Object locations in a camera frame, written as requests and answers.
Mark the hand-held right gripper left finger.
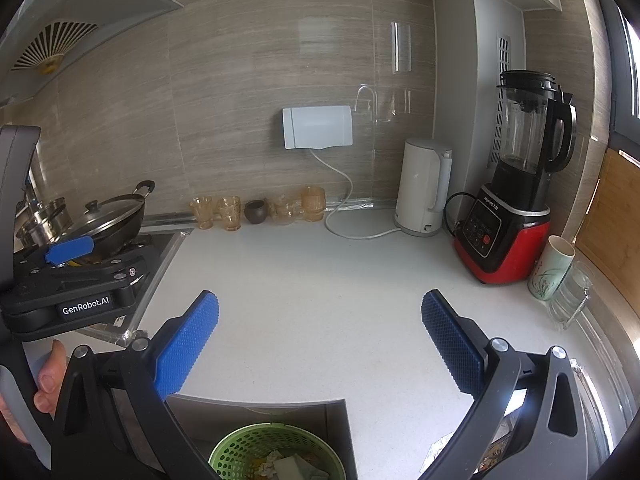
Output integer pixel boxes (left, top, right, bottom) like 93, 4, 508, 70
50, 290, 221, 480

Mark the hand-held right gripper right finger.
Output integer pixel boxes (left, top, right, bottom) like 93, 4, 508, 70
415, 289, 591, 480

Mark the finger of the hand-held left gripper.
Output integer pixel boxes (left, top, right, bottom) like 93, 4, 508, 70
100, 241, 162, 286
44, 236, 95, 266

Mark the green plastic basket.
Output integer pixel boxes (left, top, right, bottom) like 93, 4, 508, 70
207, 422, 346, 480

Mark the person's left hand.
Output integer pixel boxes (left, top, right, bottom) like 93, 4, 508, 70
32, 339, 68, 416

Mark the gas stove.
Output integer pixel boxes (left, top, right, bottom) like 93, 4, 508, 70
75, 227, 196, 346

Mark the black wok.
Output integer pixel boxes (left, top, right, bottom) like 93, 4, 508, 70
50, 180, 157, 257

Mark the steel pot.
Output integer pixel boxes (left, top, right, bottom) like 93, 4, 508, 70
15, 197, 73, 248

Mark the glass wok lid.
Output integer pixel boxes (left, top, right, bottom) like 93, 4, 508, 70
52, 199, 145, 243

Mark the small amber glass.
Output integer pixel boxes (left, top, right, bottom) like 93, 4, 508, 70
190, 196, 215, 231
216, 195, 243, 232

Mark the red and black blender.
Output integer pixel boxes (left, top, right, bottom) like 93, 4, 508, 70
452, 70, 578, 286

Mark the ceramic cup with plant print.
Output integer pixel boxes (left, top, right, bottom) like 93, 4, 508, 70
527, 235, 576, 302

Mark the steel sink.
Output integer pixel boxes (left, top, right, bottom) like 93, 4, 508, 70
565, 355, 626, 461

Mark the clear glass teapot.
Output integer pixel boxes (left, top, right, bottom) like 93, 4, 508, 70
267, 194, 303, 226

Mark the white electric kettle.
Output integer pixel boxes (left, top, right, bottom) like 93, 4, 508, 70
394, 136, 453, 237

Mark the amber ribbed glass mug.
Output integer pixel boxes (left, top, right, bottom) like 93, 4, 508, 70
301, 186, 327, 222

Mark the wooden cutting board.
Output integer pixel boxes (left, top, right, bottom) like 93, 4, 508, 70
572, 149, 640, 306

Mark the range hood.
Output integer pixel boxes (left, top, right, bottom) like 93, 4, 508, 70
0, 0, 186, 106

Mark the white vent grille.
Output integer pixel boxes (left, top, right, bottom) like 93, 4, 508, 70
489, 31, 513, 167

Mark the window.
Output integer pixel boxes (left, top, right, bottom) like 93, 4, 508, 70
595, 0, 640, 151

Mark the glass jar with wire holder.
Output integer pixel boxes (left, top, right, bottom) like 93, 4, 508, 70
547, 260, 596, 331

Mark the black power cable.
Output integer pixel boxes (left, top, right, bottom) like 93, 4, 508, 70
444, 191, 476, 237

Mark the white power cable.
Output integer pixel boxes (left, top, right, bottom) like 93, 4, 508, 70
310, 147, 403, 240

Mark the white wall outlet box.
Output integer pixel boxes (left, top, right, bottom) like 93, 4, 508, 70
281, 105, 353, 151

